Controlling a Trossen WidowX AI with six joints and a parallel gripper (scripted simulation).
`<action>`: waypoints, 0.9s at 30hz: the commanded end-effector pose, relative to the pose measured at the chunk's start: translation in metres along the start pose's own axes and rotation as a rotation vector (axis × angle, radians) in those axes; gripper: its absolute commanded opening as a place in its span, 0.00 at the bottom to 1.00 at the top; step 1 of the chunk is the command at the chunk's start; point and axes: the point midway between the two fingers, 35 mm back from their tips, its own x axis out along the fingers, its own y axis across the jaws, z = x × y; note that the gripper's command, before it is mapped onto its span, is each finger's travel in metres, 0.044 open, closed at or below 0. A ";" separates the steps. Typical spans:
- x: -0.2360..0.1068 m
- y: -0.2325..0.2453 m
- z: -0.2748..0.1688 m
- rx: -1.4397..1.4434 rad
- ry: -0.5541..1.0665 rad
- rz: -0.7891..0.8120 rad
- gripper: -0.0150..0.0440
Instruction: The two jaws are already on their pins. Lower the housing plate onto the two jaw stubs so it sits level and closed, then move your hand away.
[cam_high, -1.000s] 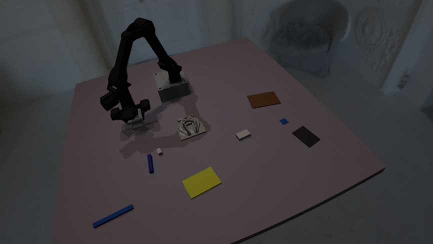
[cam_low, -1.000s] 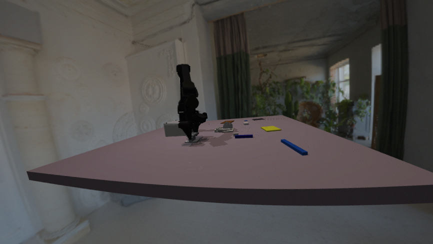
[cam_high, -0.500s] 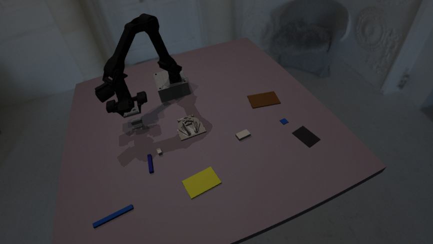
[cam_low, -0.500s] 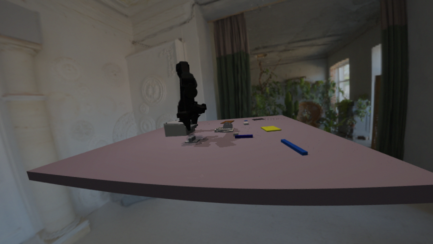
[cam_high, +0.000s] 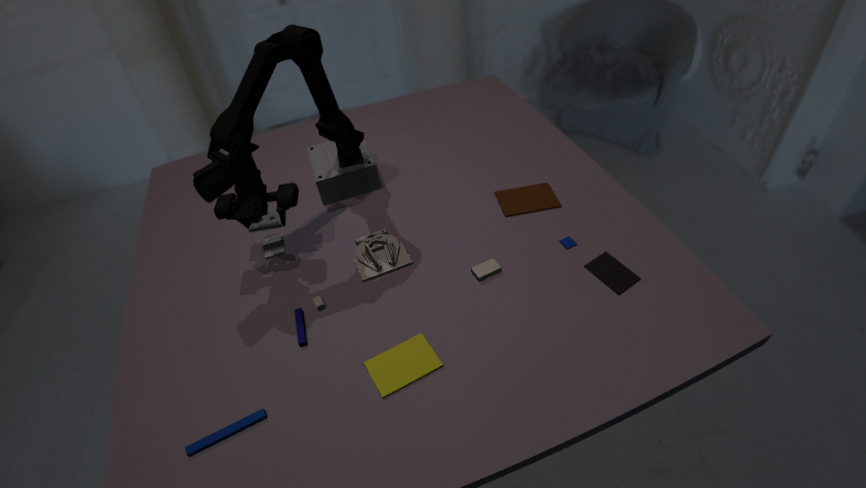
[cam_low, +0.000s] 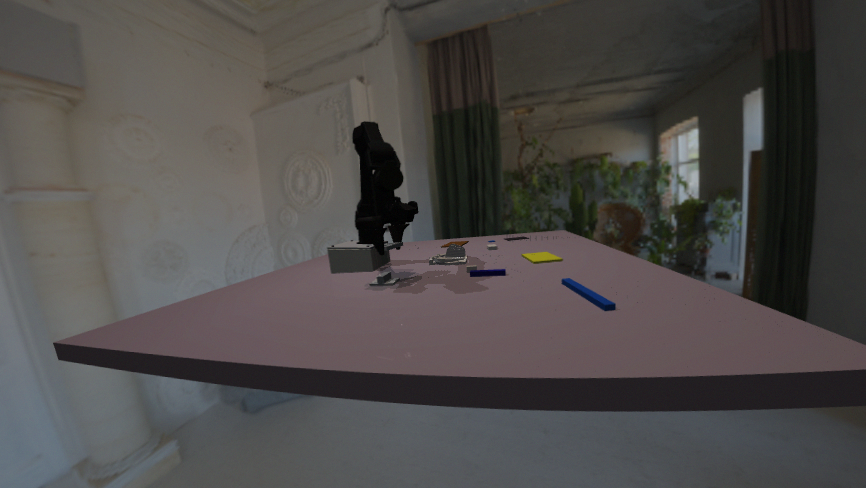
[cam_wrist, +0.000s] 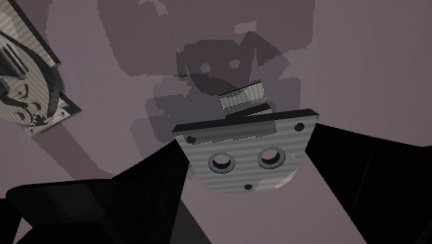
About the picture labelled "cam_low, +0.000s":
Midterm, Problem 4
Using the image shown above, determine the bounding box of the olive yellow flat rectangular plate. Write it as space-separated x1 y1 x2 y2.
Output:
521 252 562 264

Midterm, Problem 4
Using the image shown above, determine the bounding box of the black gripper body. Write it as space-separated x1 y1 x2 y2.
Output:
356 193 406 230

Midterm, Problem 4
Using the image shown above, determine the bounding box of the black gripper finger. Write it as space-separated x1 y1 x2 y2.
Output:
388 224 409 243
362 228 387 255

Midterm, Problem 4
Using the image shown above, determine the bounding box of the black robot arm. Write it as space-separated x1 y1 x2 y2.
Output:
353 121 418 224

